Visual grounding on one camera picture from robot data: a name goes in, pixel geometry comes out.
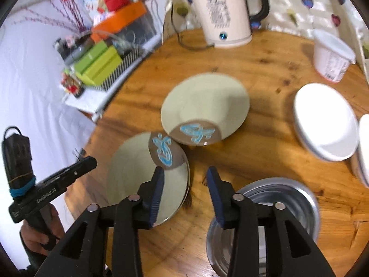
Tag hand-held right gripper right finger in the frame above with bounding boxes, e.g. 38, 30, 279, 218
206, 166, 336, 277

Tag red twig branches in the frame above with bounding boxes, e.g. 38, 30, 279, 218
27, 0, 88, 35

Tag black kettle cord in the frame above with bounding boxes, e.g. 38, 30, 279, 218
172, 3, 216, 50

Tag stack of bowls beneath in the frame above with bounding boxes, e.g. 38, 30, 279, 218
206, 178, 321, 277

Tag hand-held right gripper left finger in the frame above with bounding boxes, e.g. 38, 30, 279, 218
35, 166, 165, 277

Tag white plastic tub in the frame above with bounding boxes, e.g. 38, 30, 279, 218
313, 29, 356, 84

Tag person's left hand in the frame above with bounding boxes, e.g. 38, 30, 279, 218
20, 204, 65, 256

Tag heart print curtain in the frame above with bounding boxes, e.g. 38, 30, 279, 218
164, 0, 369, 81

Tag cream electric kettle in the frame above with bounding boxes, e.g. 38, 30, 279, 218
170, 0, 270, 49

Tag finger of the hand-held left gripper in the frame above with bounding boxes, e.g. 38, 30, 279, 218
40, 156, 98, 191

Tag white ceramic bowl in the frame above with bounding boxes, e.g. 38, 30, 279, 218
293, 83, 360, 162
350, 114, 369, 188

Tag small colourful packet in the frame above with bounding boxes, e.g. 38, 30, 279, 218
61, 73, 85, 98

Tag person's left forearm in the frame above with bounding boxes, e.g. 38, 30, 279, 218
18, 242, 60, 273

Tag black and white striped box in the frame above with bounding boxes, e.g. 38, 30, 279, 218
95, 46, 145, 92

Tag beige plate with blue print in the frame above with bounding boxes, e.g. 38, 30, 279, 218
176, 157, 191, 217
106, 132, 189, 226
161, 72, 250, 147

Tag green box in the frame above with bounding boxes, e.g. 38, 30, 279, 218
82, 46, 123, 85
72, 40, 109, 74

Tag orange box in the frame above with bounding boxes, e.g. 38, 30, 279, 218
92, 1, 147, 42

